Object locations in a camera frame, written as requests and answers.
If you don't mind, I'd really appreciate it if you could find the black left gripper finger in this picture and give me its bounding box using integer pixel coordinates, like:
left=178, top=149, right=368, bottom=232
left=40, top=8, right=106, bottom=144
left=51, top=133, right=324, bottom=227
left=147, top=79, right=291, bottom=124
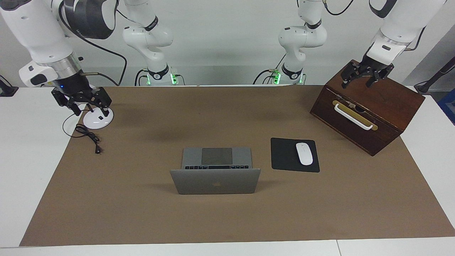
left=341, top=61, right=364, bottom=89
left=366, top=64, right=395, bottom=88

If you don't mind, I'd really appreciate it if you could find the slim black right gripper finger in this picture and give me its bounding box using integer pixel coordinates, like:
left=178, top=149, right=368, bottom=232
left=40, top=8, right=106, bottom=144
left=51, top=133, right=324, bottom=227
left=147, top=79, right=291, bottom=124
left=51, top=89, right=83, bottom=116

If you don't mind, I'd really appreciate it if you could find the right gripper finger with block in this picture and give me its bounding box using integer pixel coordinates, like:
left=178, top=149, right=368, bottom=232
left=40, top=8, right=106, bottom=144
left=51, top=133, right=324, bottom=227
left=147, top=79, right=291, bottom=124
left=88, top=87, right=113, bottom=118

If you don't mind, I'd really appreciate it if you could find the grey apple laptop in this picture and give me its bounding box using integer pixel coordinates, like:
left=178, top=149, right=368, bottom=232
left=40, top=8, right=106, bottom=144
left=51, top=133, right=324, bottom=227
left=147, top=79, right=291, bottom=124
left=170, top=147, right=261, bottom=195

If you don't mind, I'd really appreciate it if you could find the dark brown wooden box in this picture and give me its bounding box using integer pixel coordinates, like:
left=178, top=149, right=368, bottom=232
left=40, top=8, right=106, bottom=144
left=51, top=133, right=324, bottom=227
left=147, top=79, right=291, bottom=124
left=310, top=59, right=425, bottom=156

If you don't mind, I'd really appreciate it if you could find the black tripod leg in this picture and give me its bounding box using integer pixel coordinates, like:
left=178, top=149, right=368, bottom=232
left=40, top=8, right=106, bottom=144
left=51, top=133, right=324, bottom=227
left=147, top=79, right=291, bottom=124
left=414, top=56, right=455, bottom=95

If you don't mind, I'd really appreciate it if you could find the black stand foot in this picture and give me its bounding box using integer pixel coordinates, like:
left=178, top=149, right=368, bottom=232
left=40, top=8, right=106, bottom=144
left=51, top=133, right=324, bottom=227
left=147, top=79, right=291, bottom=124
left=0, top=75, right=19, bottom=97

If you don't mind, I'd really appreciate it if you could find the blue crate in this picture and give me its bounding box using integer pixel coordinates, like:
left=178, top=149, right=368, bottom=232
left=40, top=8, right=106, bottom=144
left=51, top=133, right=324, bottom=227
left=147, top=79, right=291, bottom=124
left=438, top=89, right=455, bottom=126

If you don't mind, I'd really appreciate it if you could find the white computer mouse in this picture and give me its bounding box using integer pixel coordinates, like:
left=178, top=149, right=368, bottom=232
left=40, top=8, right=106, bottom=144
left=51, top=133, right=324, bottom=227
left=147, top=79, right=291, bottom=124
left=296, top=142, right=314, bottom=166

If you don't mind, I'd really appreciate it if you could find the black mouse pad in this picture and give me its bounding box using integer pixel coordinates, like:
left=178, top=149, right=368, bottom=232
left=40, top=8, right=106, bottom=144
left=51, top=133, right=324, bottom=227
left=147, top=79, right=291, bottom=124
left=271, top=138, right=320, bottom=173

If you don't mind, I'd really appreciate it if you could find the brown table mat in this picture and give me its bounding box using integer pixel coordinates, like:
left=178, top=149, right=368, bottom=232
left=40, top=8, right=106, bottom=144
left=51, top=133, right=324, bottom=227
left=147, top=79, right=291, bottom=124
left=20, top=85, right=455, bottom=246

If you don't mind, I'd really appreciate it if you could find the brass handle plate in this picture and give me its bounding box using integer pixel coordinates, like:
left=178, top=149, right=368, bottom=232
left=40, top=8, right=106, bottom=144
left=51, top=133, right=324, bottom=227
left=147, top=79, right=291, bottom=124
left=332, top=100, right=378, bottom=132

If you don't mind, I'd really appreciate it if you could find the black lamp power cable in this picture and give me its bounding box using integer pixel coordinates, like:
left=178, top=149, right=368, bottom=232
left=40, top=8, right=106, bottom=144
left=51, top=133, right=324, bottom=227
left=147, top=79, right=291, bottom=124
left=63, top=108, right=103, bottom=154

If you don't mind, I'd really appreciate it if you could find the black base power cable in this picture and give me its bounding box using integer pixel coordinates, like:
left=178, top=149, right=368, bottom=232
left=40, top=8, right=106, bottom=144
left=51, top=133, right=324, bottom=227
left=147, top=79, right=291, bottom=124
left=253, top=69, right=274, bottom=85
left=134, top=69, right=148, bottom=86

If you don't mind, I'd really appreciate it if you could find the white box handle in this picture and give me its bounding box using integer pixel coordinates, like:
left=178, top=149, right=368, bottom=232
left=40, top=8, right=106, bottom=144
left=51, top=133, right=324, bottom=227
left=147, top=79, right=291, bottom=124
left=334, top=103, right=374, bottom=130

